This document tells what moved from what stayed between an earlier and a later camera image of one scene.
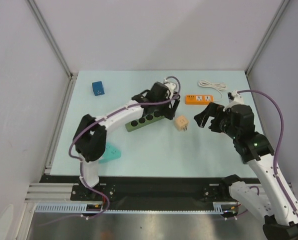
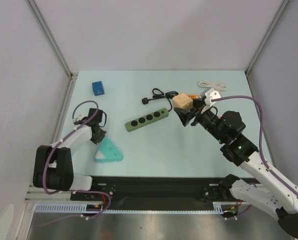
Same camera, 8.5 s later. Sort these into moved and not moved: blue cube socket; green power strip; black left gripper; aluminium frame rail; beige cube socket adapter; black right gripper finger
Moved: black left gripper; black right gripper finger; beige cube socket adapter
Not moved: blue cube socket; aluminium frame rail; green power strip
